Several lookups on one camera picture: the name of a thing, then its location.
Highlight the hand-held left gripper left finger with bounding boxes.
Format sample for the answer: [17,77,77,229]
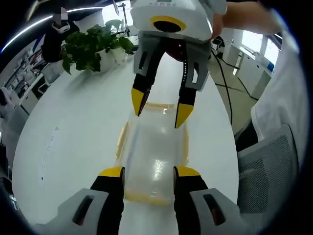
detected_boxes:
[36,165,126,235]

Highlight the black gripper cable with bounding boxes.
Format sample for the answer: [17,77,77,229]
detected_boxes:
[209,51,236,126]

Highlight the black camera stand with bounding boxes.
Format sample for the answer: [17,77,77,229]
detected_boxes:
[116,0,131,38]

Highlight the clear box with yellow buckles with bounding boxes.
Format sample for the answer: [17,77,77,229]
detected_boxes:
[114,101,191,207]

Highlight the person's dark trouser leg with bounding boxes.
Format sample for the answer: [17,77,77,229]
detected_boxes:
[234,119,260,153]

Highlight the black floor cable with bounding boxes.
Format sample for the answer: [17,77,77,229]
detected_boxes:
[215,55,260,101]

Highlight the person's white shirt torso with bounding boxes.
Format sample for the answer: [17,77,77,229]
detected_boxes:
[251,30,309,149]

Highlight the person's right hand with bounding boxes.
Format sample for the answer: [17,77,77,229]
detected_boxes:
[211,0,250,40]

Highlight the green potted plant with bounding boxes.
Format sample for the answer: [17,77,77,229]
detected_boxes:
[59,19,135,75]

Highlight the grey mesh office chair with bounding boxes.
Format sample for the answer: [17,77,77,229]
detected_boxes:
[235,124,301,216]

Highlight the white storage cabinets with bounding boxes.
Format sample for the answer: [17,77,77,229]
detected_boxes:
[229,36,272,99]

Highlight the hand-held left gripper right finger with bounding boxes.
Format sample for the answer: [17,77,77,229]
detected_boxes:
[173,165,248,235]

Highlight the curved ceiling light strip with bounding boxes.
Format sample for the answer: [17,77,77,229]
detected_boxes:
[0,5,104,53]

